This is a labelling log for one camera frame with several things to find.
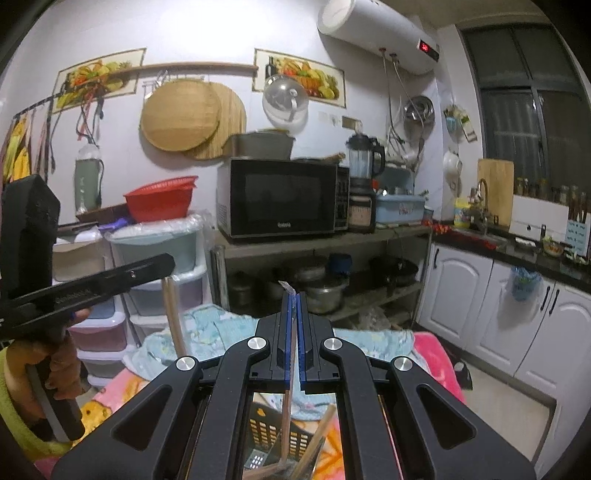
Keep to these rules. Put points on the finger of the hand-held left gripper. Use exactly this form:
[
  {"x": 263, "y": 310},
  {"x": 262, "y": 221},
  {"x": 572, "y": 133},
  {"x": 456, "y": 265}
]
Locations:
[
  {"x": 138, "y": 271},
  {"x": 51, "y": 321}
]

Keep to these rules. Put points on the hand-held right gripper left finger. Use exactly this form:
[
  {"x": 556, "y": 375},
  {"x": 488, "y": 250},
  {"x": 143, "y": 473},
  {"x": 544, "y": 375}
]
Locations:
[{"x": 290, "y": 332}]

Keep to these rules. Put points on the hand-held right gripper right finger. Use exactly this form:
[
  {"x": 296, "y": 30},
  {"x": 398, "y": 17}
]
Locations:
[{"x": 302, "y": 332}]

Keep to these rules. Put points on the bare wooden chopstick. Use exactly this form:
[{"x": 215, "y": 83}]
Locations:
[
  {"x": 175, "y": 323},
  {"x": 321, "y": 431}
]

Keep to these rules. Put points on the plastic-wrapped chopstick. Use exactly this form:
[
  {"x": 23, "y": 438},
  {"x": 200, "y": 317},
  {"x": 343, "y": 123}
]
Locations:
[{"x": 286, "y": 420}]

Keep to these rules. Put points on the green perforated utensil basket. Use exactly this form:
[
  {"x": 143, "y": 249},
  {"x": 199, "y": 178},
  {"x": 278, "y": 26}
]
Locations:
[{"x": 265, "y": 429}]

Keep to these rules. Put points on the person's left hand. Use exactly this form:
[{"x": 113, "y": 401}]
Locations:
[{"x": 62, "y": 367}]

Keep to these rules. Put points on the pastel plastic drawer tower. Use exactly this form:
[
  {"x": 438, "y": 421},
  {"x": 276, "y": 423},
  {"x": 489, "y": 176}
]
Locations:
[
  {"x": 81, "y": 265},
  {"x": 152, "y": 254}
]

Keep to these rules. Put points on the steel cooking pot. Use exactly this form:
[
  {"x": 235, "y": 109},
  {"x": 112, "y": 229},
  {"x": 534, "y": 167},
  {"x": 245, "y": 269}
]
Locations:
[{"x": 325, "y": 295}]

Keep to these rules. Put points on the dark flat tray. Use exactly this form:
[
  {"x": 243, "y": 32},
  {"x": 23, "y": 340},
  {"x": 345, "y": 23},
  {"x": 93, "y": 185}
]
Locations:
[{"x": 101, "y": 217}]

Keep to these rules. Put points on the light blue crumpled cloth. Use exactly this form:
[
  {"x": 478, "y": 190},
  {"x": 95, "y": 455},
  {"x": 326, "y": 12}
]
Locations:
[{"x": 221, "y": 327}]

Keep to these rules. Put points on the red plastic colander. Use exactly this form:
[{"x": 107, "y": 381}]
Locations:
[{"x": 159, "y": 201}]

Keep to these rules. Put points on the green hanging water bottle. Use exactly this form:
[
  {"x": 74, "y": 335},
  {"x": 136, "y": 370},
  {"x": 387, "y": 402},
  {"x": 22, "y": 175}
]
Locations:
[{"x": 87, "y": 184}]

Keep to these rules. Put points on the dark blue pot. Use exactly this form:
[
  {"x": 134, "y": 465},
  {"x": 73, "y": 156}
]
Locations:
[{"x": 340, "y": 265}]

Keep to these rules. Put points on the yellow hanging cloth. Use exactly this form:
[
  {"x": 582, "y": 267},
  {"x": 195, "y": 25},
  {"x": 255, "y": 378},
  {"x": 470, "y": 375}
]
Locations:
[{"x": 16, "y": 152}]

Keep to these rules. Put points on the pink printed blanket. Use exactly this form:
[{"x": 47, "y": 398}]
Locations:
[{"x": 104, "y": 401}]

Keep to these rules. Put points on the black wok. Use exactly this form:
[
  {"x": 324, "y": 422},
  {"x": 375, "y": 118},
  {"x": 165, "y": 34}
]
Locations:
[{"x": 392, "y": 272}]

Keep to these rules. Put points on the metal shelf rack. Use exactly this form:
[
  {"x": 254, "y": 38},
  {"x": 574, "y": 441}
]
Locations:
[{"x": 369, "y": 235}]

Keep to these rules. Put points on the black microwave oven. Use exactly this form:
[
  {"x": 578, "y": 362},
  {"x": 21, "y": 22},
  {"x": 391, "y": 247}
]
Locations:
[{"x": 281, "y": 198}]

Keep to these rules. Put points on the light blue dish box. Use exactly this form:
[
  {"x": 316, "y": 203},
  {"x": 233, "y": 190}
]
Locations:
[{"x": 399, "y": 210}]

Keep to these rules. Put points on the black blender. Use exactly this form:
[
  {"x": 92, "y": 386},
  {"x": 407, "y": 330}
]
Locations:
[{"x": 362, "y": 184}]

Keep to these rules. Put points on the round bamboo tray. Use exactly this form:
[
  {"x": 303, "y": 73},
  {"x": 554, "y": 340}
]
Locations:
[{"x": 180, "y": 115}]

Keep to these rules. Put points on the white kitchen cabinets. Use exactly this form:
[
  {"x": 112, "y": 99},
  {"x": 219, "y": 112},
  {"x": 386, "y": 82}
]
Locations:
[{"x": 466, "y": 304}]

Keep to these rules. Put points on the grey metal baking pan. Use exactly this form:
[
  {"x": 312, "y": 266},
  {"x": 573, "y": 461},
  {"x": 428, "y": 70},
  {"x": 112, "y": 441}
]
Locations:
[{"x": 263, "y": 145}]

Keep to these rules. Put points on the round wooden board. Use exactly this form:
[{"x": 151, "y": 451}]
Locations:
[{"x": 233, "y": 120}]

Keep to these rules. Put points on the yellow dish soap bottle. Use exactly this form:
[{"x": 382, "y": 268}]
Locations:
[{"x": 461, "y": 214}]

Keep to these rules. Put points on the long wooden rod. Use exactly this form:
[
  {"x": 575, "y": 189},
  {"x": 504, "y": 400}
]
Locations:
[{"x": 184, "y": 67}]

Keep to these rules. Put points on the black countertop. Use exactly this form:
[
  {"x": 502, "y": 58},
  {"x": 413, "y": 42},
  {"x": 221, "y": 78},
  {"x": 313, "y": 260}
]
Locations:
[{"x": 508, "y": 254}]

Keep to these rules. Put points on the white hanging bowl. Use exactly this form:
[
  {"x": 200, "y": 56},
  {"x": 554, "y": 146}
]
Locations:
[{"x": 452, "y": 168}]

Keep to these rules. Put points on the metal sink faucet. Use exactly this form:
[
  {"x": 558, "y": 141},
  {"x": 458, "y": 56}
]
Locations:
[{"x": 484, "y": 203}]

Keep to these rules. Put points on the glass pot lid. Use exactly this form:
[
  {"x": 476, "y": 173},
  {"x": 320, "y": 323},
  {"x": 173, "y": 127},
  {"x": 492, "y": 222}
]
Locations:
[{"x": 284, "y": 101}]

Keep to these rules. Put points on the blue hanging plastic bag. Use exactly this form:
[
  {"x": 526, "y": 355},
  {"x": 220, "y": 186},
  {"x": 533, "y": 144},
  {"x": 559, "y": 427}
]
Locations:
[{"x": 524, "y": 284}]

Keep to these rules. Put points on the rectangular wooden cutting board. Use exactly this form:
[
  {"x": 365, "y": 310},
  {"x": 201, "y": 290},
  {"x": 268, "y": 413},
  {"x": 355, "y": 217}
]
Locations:
[{"x": 496, "y": 189}]

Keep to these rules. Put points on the hanging steel bowl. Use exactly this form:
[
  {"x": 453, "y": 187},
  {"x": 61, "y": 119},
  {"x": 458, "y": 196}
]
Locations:
[{"x": 420, "y": 113}]

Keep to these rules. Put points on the white countertop box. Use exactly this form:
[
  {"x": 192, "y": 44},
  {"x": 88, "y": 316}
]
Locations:
[{"x": 538, "y": 217}]

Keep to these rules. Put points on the hanging paper packets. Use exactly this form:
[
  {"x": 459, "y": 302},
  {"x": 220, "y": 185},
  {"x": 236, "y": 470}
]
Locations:
[{"x": 461, "y": 122}]

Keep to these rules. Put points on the glass bowl of food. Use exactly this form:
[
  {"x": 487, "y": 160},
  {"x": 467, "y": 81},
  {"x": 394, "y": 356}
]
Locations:
[{"x": 553, "y": 247}]

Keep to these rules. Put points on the row of spice jars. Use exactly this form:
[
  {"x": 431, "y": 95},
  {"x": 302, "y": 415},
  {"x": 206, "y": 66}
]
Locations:
[{"x": 549, "y": 194}]

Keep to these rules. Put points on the blue perforated holder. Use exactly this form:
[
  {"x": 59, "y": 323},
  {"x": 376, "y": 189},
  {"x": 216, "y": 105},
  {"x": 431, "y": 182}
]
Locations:
[{"x": 578, "y": 237}]

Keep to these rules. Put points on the white water heater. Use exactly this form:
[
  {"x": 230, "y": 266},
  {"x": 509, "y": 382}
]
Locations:
[{"x": 374, "y": 32}]

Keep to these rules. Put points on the dark framed window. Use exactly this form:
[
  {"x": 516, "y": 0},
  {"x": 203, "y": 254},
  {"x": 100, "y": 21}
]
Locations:
[{"x": 531, "y": 106}]

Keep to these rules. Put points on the fruit wall poster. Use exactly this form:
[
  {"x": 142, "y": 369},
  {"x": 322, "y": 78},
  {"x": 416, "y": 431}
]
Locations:
[
  {"x": 92, "y": 78},
  {"x": 318, "y": 78}
]

